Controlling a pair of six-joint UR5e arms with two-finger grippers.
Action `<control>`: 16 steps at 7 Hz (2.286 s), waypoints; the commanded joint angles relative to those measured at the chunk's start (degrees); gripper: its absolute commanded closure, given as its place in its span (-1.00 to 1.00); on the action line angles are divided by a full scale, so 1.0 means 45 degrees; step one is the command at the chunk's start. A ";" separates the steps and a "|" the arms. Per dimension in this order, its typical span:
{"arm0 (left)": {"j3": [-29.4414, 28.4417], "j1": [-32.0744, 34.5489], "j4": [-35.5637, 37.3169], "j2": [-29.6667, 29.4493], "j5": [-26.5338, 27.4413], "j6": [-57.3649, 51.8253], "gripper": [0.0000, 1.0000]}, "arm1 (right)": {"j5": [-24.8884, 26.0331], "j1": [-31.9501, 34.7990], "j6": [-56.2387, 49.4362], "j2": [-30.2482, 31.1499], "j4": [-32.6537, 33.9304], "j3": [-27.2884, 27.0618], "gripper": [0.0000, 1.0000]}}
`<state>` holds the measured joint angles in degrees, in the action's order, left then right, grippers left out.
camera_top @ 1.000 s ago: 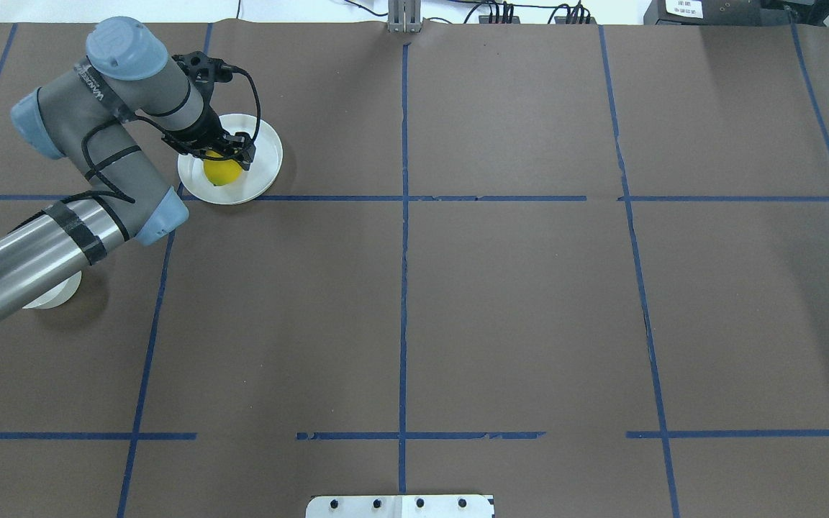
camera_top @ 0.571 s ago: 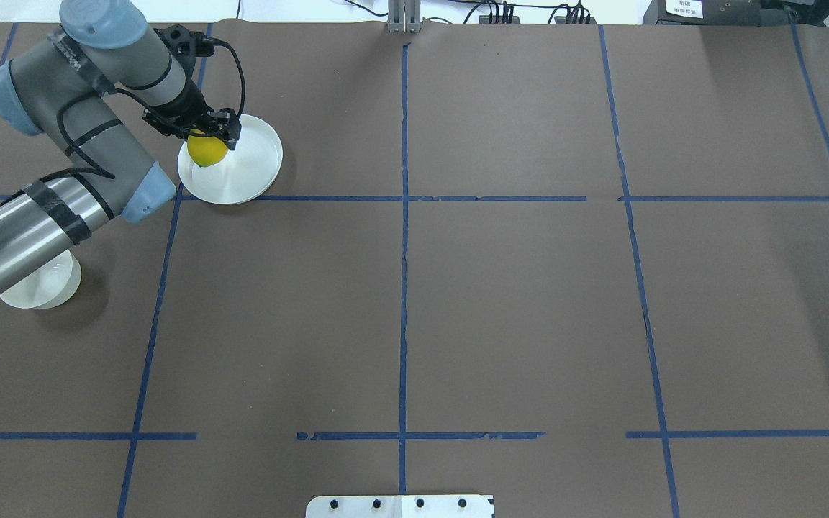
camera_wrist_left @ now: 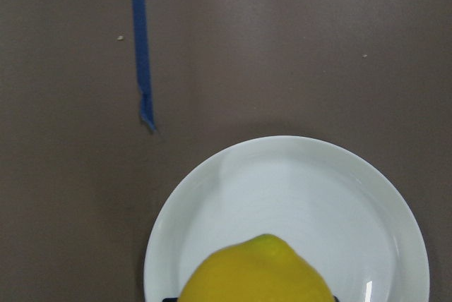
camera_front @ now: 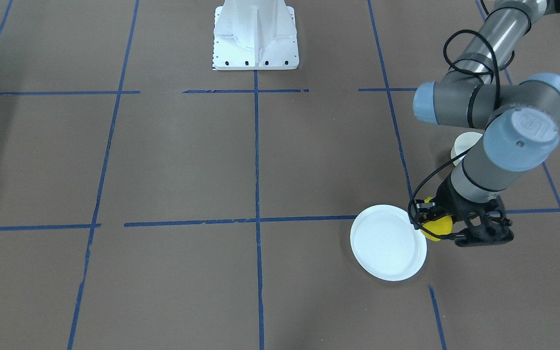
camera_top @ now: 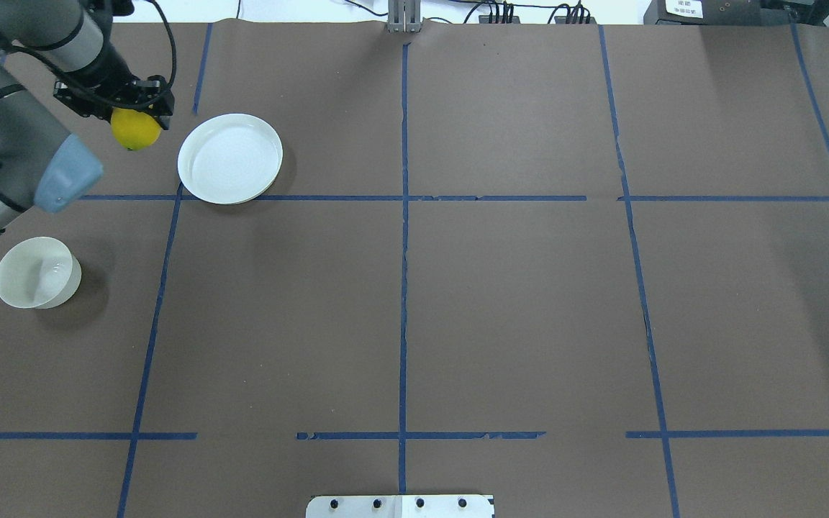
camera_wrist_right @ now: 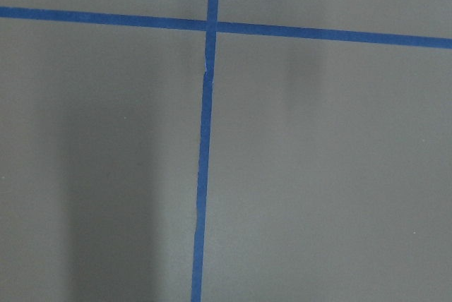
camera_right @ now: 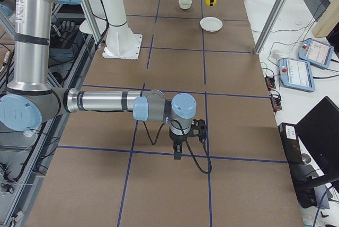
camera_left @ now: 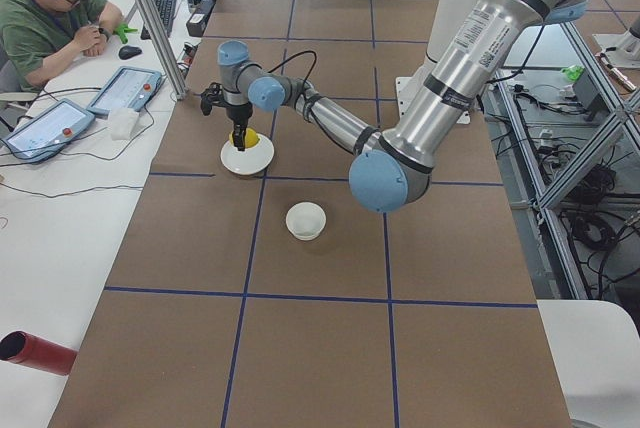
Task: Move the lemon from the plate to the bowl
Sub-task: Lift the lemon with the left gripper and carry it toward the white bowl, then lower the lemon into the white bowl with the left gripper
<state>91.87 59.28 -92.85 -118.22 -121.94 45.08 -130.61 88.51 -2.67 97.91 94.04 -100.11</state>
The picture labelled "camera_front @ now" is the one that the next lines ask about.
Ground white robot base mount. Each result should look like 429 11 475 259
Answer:
212 0 300 70

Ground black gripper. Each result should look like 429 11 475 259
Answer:
414 175 515 247

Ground white bowl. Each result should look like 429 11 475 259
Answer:
450 132 483 166

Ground white plate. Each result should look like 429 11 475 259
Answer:
350 205 427 281

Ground black cable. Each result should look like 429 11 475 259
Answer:
408 29 515 241

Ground yellow lemon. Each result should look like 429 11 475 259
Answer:
420 215 454 242

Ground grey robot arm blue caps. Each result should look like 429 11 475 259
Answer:
407 0 560 247

